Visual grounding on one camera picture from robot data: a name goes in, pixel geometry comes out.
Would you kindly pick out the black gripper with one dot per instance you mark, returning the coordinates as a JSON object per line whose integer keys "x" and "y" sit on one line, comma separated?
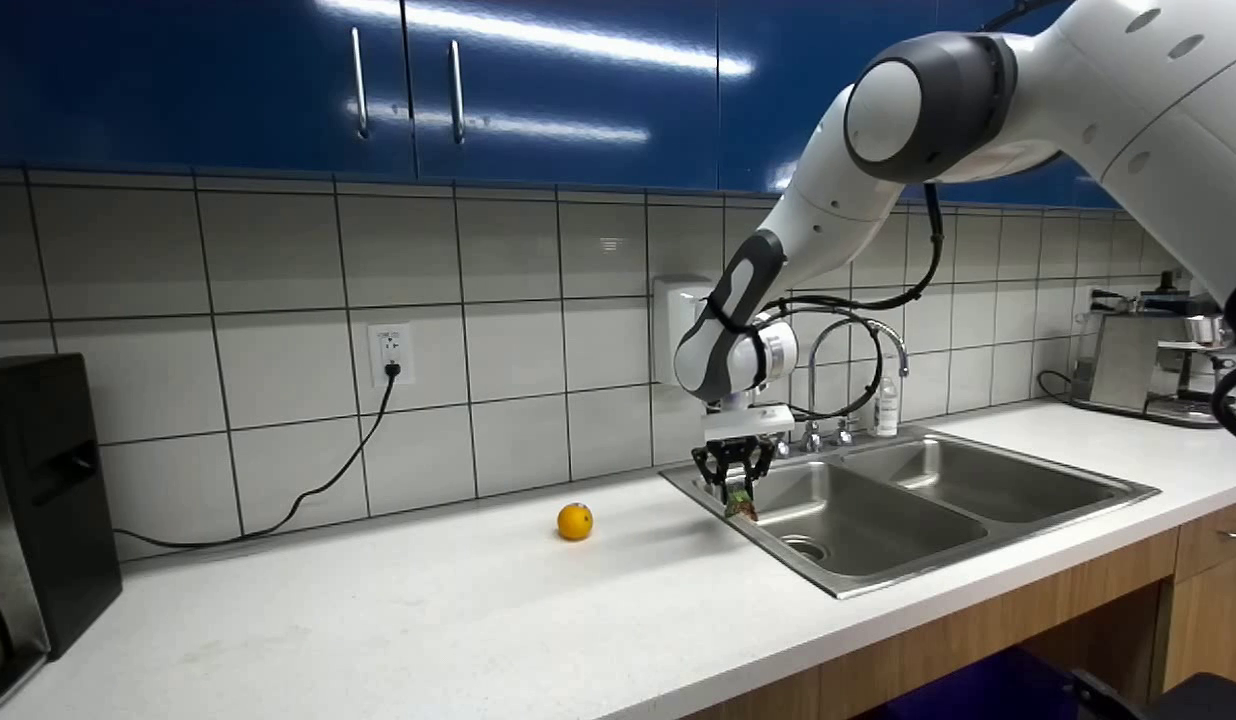
{"x": 732, "y": 460}

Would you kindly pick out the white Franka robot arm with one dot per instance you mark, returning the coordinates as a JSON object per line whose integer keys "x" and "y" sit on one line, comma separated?
{"x": 1041, "y": 94}

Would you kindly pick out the stainless steel double sink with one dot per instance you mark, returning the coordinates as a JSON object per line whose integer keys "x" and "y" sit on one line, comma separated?
{"x": 897, "y": 513}

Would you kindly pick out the wooden sink apron panel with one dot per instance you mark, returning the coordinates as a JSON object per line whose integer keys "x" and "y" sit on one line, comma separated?
{"x": 960, "y": 633}

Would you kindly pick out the orange fruit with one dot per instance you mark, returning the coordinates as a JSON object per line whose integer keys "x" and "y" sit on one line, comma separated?
{"x": 573, "y": 520}

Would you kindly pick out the chrome gooseneck faucet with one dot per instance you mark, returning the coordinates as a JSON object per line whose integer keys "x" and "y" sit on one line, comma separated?
{"x": 897, "y": 349}

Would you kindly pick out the blue glossy cabinet door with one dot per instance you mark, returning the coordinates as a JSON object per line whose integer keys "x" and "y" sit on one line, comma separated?
{"x": 777, "y": 65}
{"x": 1041, "y": 184}
{"x": 577, "y": 107}
{"x": 178, "y": 82}

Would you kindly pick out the silver espresso machine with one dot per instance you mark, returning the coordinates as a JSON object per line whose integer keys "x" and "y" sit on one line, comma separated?
{"x": 1156, "y": 363}

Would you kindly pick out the wooden drawer front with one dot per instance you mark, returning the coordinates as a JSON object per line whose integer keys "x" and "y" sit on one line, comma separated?
{"x": 1216, "y": 536}

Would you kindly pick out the black chair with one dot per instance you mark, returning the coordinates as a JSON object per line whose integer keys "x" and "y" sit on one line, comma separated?
{"x": 1176, "y": 701}

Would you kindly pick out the wooden cabinet door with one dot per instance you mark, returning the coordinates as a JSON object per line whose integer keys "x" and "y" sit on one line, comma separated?
{"x": 1216, "y": 624}

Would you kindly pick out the black coffee machine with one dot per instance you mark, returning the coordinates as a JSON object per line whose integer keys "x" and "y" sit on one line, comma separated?
{"x": 50, "y": 506}

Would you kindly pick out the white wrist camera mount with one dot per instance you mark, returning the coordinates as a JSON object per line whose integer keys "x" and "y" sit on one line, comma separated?
{"x": 756, "y": 423}

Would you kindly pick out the white wall soap dispenser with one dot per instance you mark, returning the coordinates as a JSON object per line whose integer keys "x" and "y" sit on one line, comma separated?
{"x": 664, "y": 325}

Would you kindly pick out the white wall outlet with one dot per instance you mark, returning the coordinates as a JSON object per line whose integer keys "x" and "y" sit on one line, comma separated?
{"x": 391, "y": 354}

